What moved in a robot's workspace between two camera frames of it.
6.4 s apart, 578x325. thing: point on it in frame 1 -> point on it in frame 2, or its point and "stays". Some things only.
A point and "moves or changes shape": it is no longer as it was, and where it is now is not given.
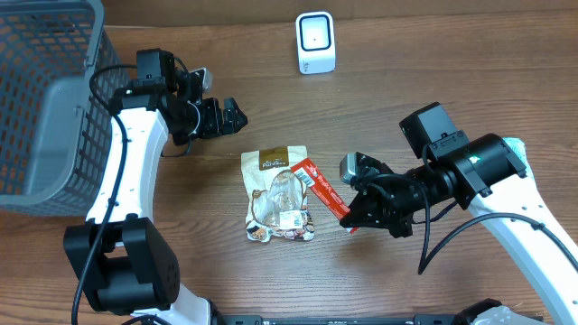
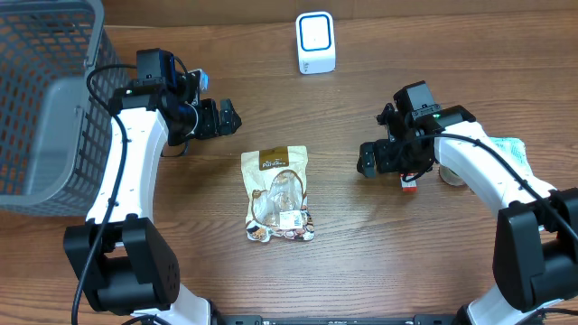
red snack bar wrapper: (310, 174) moves or changes shape
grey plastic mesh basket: (54, 129) stays
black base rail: (345, 319) stays
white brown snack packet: (275, 196) stays
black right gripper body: (385, 199) -> (385, 156)
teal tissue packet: (519, 147) stays
